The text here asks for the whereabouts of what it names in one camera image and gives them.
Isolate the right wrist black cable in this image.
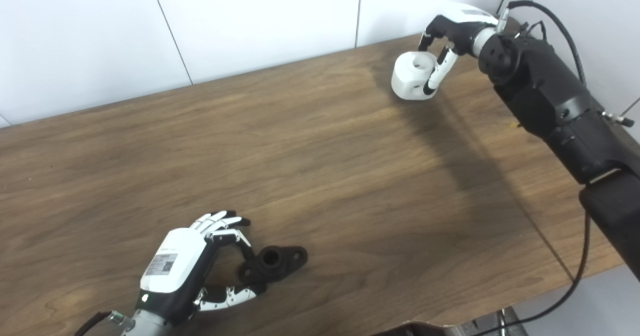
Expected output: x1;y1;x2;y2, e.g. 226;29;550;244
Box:
472;0;593;336

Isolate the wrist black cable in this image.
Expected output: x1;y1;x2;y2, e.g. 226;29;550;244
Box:
472;0;593;336
74;310;133;336

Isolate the dark robot torso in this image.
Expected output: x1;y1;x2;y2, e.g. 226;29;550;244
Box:
370;306;531;336

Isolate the round white piece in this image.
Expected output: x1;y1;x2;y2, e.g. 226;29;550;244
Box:
391;51;441;100

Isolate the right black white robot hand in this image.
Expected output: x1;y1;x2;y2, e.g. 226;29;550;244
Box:
418;3;501;96

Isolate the black flanged holder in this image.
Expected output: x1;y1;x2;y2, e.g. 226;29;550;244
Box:
236;245;309;285

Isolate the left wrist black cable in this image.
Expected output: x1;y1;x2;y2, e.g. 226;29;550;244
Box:
74;310;133;336

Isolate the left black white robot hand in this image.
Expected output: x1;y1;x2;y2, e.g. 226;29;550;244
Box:
136;210;266;326

